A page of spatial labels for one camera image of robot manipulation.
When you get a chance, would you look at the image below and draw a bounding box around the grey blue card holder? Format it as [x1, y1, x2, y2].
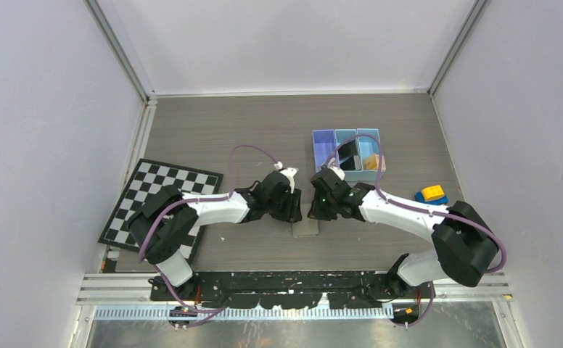
[292, 203, 319, 238]

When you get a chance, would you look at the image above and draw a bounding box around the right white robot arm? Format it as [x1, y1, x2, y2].
[309, 167, 504, 298]

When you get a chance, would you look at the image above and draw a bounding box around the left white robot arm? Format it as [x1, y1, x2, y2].
[124, 167, 302, 300]

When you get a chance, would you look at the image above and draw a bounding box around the black card in tray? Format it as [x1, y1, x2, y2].
[337, 139, 362, 171]

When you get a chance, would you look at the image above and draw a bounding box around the orange card stack in tray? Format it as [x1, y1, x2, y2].
[362, 153, 386, 171]

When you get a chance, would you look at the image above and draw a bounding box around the blue three-compartment tray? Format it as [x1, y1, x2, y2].
[312, 128, 386, 183]

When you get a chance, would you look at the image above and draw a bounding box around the yellow blue toy block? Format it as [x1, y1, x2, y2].
[414, 185, 449, 205]

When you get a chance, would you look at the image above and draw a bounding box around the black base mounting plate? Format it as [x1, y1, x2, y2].
[149, 270, 431, 310]

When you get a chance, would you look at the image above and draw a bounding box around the black white checkerboard mat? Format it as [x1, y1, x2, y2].
[98, 159, 223, 252]

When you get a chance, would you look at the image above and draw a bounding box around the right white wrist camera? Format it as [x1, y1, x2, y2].
[329, 166, 345, 181]

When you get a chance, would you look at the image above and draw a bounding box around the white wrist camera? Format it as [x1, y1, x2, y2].
[329, 166, 345, 181]
[279, 167, 298, 194]

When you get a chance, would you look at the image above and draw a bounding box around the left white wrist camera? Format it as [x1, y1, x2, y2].
[279, 167, 298, 194]

